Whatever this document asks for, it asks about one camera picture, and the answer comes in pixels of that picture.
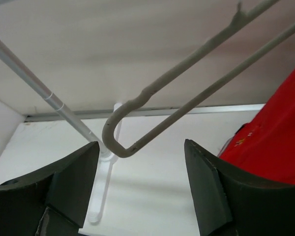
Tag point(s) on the red garment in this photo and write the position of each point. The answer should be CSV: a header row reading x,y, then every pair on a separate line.
x,y
266,145

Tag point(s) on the white clothes rack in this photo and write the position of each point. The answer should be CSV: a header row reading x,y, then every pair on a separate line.
x,y
106,158

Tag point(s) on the grey wire hanger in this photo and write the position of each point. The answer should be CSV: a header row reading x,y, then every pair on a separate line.
x,y
246,50

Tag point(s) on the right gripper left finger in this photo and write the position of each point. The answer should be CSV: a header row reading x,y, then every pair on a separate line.
x,y
51,201

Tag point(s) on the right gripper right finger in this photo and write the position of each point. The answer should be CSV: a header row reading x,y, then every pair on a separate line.
x,y
229,201

